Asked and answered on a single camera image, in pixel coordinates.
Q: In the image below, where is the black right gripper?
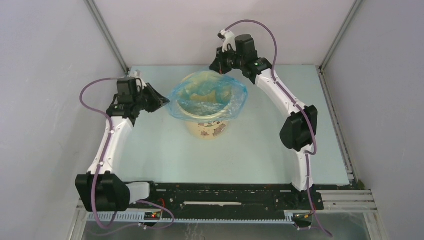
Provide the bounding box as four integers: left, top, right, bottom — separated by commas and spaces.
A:
211, 44, 246, 75

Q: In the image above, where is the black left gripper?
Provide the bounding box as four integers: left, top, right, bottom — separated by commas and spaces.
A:
133, 83, 170, 113

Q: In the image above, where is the blue plastic trash bag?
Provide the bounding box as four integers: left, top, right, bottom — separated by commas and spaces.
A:
166, 70, 249, 123

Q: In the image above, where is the yellow capybara trash bin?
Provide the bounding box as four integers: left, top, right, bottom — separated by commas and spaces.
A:
178, 72, 229, 141

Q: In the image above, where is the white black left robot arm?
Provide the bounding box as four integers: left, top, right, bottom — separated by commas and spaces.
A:
75, 77, 170, 212

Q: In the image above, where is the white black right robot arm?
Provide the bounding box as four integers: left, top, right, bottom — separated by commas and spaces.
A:
209, 30, 318, 209

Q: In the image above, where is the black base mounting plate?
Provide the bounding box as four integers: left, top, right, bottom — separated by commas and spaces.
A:
127, 181, 324, 221

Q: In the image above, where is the small electronics board with LEDs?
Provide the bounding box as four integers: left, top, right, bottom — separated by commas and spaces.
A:
143, 212, 162, 221

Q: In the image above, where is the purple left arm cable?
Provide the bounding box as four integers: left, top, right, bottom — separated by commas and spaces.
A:
79, 77, 176, 231

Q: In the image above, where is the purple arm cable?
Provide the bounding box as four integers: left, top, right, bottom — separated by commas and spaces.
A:
79, 77, 176, 231
223, 19, 334, 238

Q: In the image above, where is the white cable duct rail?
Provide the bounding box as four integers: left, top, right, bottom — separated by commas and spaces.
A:
86, 211, 296, 225

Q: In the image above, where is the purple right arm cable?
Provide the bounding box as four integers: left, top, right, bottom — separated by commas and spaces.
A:
223, 19, 334, 238

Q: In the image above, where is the aluminium frame rail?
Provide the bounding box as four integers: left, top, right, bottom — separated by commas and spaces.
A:
317, 190, 378, 213

